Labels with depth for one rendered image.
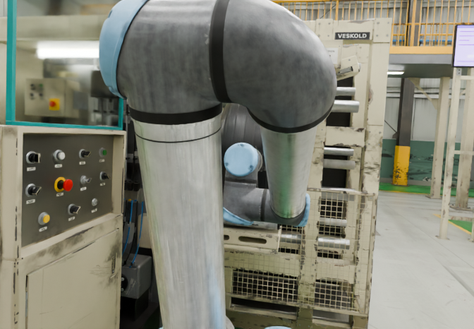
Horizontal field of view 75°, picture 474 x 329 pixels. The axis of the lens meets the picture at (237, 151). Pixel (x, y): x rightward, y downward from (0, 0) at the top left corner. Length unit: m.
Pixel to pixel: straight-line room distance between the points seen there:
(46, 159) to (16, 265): 0.32
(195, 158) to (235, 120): 0.89
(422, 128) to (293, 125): 11.07
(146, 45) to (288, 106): 0.16
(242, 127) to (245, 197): 0.46
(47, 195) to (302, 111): 0.98
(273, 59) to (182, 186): 0.18
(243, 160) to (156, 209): 0.44
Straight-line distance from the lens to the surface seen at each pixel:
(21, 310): 1.17
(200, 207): 0.41
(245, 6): 0.33
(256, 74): 0.32
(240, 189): 0.83
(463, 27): 5.28
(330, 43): 1.73
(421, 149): 11.34
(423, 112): 11.45
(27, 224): 1.16
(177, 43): 0.33
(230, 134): 1.23
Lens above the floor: 1.28
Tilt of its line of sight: 3 degrees down
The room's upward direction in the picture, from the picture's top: 3 degrees clockwise
